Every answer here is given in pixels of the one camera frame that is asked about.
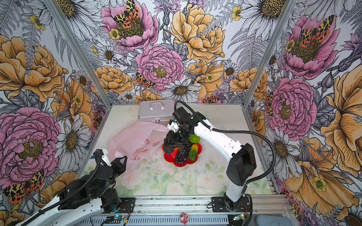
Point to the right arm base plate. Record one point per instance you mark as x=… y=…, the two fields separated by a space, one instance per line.
x=224 y=204

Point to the green red mango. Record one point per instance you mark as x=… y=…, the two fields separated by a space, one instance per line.
x=193 y=153

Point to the silver metal case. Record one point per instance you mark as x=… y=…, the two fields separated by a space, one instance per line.
x=157 y=111

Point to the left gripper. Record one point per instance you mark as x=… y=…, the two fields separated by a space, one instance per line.
x=120 y=168

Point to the dark grape bunch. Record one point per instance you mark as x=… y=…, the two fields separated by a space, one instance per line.
x=182 y=154

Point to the pink small toy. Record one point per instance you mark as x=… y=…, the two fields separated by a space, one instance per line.
x=184 y=218

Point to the pink plastic bag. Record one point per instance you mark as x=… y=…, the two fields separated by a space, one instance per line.
x=138 y=141

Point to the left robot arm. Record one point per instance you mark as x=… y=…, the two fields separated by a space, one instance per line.
x=84 y=197

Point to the green circuit board right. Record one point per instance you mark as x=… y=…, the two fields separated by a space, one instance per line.
x=239 y=217

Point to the white vented strip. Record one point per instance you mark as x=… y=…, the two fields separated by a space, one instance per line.
x=194 y=220

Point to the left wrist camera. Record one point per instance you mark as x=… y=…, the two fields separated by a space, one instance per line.
x=102 y=155

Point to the green lime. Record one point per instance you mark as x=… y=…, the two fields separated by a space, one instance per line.
x=194 y=139

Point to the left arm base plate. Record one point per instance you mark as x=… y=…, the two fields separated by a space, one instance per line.
x=126 y=205

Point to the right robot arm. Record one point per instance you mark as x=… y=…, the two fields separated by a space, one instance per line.
x=241 y=157

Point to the aluminium front rail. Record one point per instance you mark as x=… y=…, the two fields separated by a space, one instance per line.
x=173 y=205

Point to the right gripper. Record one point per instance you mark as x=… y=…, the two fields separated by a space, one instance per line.
x=171 y=137

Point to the red flower-shaped plate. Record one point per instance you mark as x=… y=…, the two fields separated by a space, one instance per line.
x=171 y=157

